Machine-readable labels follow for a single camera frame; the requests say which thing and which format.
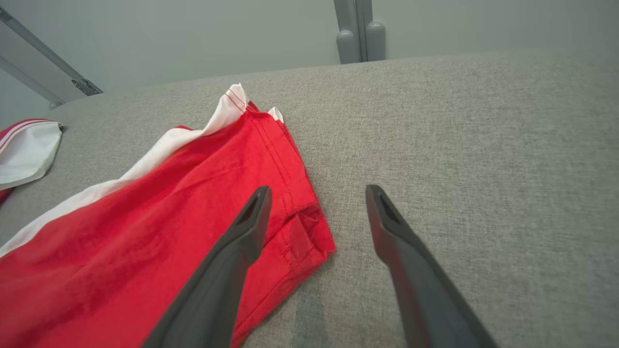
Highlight grey metal rail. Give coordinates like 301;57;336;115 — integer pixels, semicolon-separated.
0;7;103;96

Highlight red shorts white side stripe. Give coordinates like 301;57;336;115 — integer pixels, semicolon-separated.
0;83;337;348

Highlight grey metal tube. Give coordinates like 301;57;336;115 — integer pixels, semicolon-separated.
0;56;65;110

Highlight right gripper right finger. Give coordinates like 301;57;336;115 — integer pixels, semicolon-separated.
366;185;499;348

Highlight red basketball jersey white sleeves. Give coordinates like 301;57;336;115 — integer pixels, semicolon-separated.
0;118;63;203

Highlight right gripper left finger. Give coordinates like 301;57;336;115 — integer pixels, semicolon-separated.
140;186;273;348

